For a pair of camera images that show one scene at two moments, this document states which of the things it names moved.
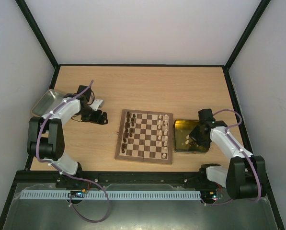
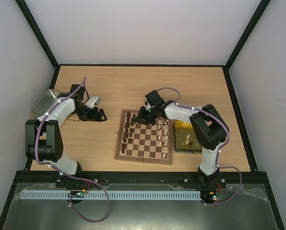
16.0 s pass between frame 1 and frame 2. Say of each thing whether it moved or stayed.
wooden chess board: stayed
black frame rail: stayed
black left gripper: stayed
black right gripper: moved
